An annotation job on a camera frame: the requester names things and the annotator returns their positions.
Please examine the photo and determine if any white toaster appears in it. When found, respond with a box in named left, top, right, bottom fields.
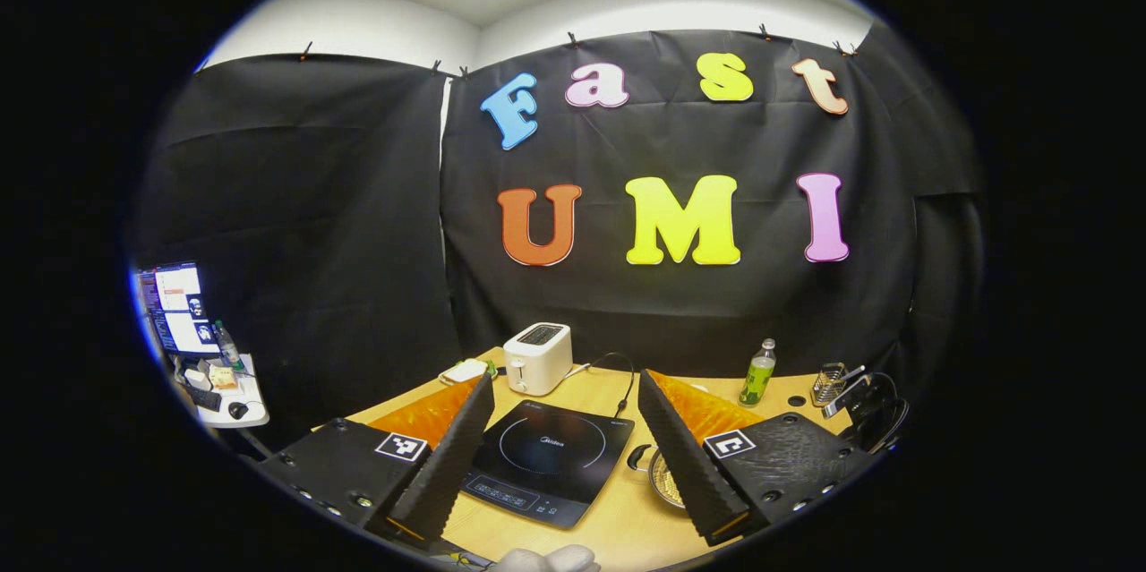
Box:
left=503, top=322, right=574, bottom=397

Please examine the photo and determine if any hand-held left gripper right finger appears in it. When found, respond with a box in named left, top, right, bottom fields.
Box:
left=637, top=369, right=883, bottom=548

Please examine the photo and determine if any steel pot with black handle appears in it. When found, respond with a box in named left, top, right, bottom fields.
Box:
left=626, top=444, right=688, bottom=510

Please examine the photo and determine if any white side table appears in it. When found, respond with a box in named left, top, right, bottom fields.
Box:
left=175, top=354, right=269, bottom=429

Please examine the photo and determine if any black backdrop cloth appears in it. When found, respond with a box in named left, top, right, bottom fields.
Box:
left=130, top=21, right=986, bottom=457

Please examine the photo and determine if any green label drink bottle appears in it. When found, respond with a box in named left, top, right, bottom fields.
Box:
left=739, top=338, right=777, bottom=408

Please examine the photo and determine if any black power cable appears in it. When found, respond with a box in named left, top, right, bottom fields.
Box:
left=586, top=353, right=638, bottom=419

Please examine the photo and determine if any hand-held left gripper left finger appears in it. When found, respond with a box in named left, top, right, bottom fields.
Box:
left=253, top=373, right=496, bottom=548

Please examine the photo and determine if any black induction cooktop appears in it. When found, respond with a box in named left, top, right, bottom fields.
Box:
left=461, top=399, right=635, bottom=530

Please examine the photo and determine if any metal wire utensil holder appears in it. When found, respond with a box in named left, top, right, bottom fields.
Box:
left=811, top=363, right=850, bottom=407

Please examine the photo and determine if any black looped cable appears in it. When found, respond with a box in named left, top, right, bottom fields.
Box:
left=842, top=371, right=911, bottom=454

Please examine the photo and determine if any clear water bottle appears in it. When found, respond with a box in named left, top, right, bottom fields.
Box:
left=213, top=320, right=244, bottom=371

